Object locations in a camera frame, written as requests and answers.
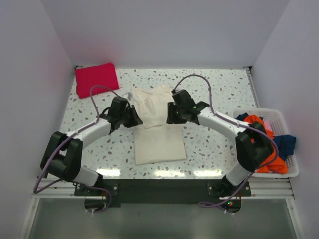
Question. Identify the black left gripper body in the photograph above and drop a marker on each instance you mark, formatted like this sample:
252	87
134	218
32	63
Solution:
128	118

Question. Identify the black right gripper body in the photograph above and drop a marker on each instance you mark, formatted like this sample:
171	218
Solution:
175	114

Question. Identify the cream white t shirt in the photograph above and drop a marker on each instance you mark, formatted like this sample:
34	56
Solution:
156	141

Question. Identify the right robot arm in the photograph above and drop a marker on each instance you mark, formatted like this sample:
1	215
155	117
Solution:
252	144

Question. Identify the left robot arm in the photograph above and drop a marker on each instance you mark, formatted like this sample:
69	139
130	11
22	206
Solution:
63	155

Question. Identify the folded red t shirt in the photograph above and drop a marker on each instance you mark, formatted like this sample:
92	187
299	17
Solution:
103	75

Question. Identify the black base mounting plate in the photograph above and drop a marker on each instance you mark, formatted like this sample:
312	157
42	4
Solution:
159	191

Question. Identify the pink garment in basket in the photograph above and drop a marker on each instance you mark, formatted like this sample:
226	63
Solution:
267	125

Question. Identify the white plastic laundry basket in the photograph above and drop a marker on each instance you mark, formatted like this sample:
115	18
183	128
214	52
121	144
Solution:
275	122

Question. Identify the navy blue t shirt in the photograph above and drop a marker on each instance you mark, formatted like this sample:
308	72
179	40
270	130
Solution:
285	143

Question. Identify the orange t shirt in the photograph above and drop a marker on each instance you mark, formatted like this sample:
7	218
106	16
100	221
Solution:
276	166

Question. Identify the aluminium table frame rail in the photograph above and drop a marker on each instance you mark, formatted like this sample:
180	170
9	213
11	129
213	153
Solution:
209	154

